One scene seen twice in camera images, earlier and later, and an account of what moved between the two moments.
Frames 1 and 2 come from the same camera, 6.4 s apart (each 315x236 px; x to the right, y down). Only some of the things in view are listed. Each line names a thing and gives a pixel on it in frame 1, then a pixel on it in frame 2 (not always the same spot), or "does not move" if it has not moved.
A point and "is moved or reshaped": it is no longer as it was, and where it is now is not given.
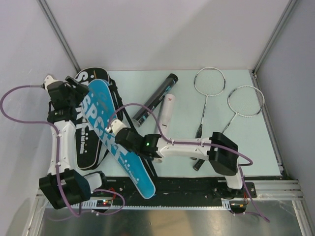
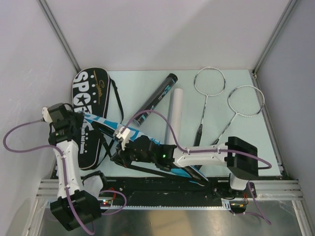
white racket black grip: (208, 81) does not move
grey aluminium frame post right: (290, 6) does not move
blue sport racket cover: (98, 108) to (114, 130)
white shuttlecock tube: (166, 119) is moved or reshaped
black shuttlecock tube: (155, 99) does not move
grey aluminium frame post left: (54, 24) does not move
